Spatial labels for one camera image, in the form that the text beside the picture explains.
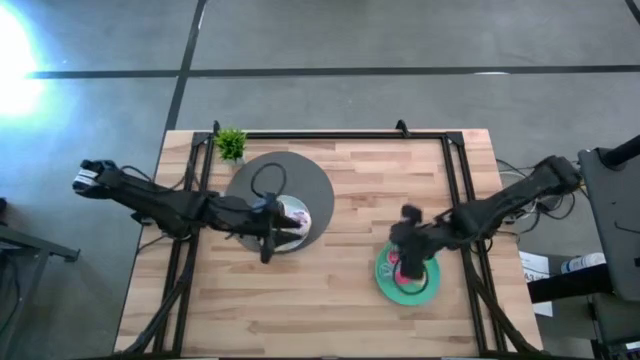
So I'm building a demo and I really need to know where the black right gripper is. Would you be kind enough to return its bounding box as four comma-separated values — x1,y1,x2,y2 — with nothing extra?
389,218,457,281

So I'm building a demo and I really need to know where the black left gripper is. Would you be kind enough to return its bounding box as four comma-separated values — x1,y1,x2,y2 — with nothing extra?
212,196,305,265

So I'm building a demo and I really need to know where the pink frosted donut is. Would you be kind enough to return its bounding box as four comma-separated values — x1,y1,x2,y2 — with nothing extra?
387,248,426,287

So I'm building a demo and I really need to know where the purple frosted donut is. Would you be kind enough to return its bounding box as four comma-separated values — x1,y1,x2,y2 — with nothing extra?
282,208,312,236

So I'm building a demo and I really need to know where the white bowl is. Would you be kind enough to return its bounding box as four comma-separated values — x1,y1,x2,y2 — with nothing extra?
238,194,313,253

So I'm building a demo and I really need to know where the teal plate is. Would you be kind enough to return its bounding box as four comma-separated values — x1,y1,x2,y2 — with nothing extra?
374,241,442,307

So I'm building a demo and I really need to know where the round grey mat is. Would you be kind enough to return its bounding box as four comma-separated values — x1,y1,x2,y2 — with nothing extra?
225,151,335,251

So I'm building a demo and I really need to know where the green plant in white pot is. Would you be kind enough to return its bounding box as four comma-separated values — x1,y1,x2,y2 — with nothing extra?
214,128,248,165

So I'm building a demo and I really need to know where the white paper sheet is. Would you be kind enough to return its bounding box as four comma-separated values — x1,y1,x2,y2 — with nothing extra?
518,249,555,318

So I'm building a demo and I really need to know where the black shelf edge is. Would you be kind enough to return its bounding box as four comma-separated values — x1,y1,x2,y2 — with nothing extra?
527,264,615,304

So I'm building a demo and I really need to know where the white bottle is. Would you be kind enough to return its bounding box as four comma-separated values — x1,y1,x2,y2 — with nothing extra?
560,252,607,275

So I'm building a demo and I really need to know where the grey equipment cart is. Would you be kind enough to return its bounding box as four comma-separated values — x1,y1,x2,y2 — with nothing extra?
578,133,640,302

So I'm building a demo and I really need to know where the black metal stand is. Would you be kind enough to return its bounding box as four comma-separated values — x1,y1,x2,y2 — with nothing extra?
0,197,81,360

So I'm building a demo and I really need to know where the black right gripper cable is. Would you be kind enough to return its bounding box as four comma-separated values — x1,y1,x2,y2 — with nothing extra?
391,259,431,296

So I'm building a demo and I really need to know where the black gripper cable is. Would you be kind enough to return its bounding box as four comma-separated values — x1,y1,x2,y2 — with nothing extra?
249,162,288,201
391,259,431,296

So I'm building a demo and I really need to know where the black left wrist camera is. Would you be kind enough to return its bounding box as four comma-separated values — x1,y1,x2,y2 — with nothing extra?
251,196,279,214

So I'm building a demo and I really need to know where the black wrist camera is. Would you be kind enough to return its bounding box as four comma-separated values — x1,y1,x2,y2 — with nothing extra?
401,203,424,226
251,196,279,214

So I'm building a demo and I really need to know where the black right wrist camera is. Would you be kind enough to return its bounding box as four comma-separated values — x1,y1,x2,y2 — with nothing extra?
401,203,424,226

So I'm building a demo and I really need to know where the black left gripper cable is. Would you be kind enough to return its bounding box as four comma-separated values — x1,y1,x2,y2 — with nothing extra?
249,162,288,201

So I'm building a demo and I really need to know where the black aluminium frame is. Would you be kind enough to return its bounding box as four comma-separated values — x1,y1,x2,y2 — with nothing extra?
119,119,541,357

